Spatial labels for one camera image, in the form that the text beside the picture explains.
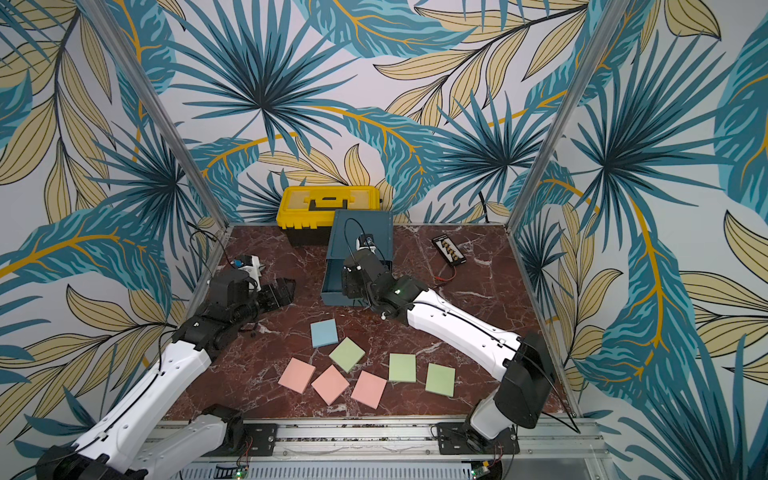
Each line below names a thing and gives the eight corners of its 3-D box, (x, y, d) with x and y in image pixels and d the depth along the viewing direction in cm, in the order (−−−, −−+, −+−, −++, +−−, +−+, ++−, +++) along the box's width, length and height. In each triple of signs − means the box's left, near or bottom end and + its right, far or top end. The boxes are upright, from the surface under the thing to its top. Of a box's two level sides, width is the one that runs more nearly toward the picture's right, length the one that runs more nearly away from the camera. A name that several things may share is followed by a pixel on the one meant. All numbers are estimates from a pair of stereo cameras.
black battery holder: (454, 268, 110) (455, 264, 108) (432, 241, 118) (433, 237, 116) (466, 262, 112) (467, 259, 110) (443, 236, 120) (444, 232, 118)
